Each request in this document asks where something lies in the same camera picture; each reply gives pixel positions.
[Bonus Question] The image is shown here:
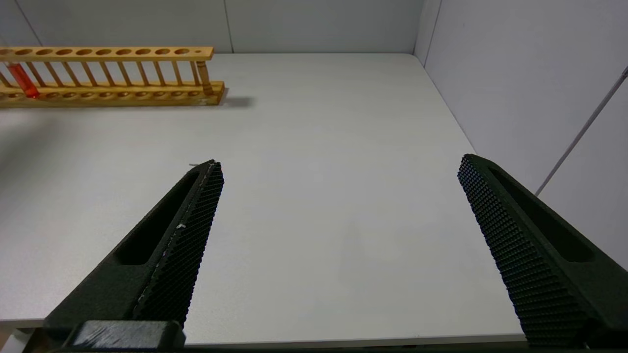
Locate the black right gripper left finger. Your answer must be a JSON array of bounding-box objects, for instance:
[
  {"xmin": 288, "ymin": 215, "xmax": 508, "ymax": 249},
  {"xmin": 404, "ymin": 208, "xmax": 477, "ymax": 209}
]
[{"xmin": 43, "ymin": 159, "xmax": 225, "ymax": 328}]

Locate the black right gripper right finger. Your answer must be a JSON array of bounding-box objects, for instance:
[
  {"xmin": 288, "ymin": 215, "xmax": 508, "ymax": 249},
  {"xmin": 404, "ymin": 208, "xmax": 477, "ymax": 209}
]
[{"xmin": 457, "ymin": 153, "xmax": 628, "ymax": 350}]

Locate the red pigment glass test tube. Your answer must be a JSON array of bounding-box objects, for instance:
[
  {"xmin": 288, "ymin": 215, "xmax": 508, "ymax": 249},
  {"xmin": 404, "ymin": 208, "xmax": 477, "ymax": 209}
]
[{"xmin": 7, "ymin": 62, "xmax": 40, "ymax": 99}]

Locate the wooden test tube rack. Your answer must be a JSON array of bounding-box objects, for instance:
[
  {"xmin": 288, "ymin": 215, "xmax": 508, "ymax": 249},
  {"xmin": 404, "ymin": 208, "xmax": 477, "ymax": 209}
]
[{"xmin": 0, "ymin": 46, "xmax": 225, "ymax": 108}]

